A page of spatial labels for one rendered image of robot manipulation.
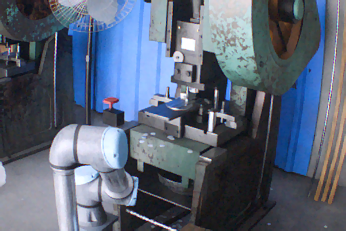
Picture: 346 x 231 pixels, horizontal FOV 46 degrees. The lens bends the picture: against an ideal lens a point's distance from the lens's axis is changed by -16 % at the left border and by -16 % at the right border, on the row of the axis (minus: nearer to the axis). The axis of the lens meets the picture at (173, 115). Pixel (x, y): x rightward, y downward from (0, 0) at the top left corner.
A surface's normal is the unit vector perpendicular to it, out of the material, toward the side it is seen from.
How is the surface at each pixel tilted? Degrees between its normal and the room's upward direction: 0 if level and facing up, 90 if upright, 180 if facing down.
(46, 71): 90
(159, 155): 90
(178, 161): 90
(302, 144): 90
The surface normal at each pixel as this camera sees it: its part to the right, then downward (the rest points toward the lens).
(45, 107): 0.79, 0.25
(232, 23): -0.58, 0.41
